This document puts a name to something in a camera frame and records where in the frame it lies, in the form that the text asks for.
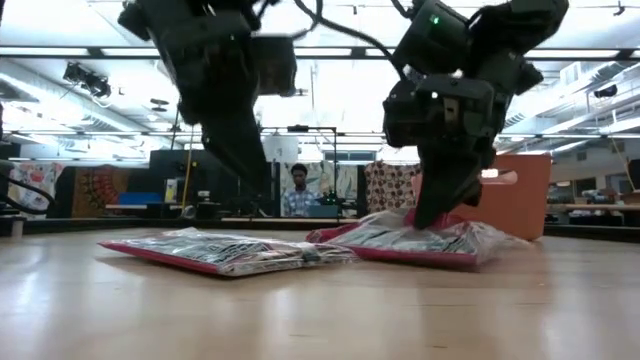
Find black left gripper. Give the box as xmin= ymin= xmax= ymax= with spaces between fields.
xmin=149 ymin=19 xmax=274 ymax=199

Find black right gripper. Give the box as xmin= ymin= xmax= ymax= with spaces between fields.
xmin=382 ymin=74 xmax=512 ymax=230

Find red popcorn bag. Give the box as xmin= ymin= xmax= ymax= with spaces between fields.
xmin=305 ymin=208 xmax=532 ymax=269
xmin=98 ymin=227 xmax=360 ymax=278

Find dotted patterned cloth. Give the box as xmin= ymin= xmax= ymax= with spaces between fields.
xmin=363 ymin=160 xmax=422 ymax=214

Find orange plastic basket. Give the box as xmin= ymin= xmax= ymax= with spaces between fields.
xmin=449 ymin=153 xmax=553 ymax=242

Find person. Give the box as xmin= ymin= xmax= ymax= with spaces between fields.
xmin=282 ymin=162 xmax=321 ymax=218

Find leaf patterned cloth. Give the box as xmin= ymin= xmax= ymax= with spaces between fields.
xmin=279 ymin=160 xmax=359 ymax=216

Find blue box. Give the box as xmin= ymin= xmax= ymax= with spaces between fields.
xmin=118 ymin=192 xmax=164 ymax=206

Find background wooden table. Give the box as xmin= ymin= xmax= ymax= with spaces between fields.
xmin=547 ymin=199 xmax=640 ymax=226

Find orange brown patterned cloth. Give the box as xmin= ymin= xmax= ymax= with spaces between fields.
xmin=72 ymin=164 xmax=132 ymax=217

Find white ceiling vent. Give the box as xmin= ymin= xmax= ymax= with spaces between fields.
xmin=559 ymin=62 xmax=582 ymax=89

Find black ceiling devices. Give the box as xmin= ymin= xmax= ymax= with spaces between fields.
xmin=62 ymin=61 xmax=114 ymax=100

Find floral patterned cloth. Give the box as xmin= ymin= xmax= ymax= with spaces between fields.
xmin=7 ymin=160 xmax=65 ymax=214

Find yellow rope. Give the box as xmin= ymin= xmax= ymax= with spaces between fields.
xmin=180 ymin=124 xmax=196 ymax=211

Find black background rig frame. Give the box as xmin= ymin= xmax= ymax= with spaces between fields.
xmin=259 ymin=124 xmax=339 ymax=211

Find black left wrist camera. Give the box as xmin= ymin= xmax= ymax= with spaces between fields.
xmin=252 ymin=34 xmax=299 ymax=98

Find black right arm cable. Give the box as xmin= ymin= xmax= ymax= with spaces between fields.
xmin=292 ymin=0 xmax=407 ymax=81

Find black curved hose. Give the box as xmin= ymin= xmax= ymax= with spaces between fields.
xmin=0 ymin=159 xmax=59 ymax=219

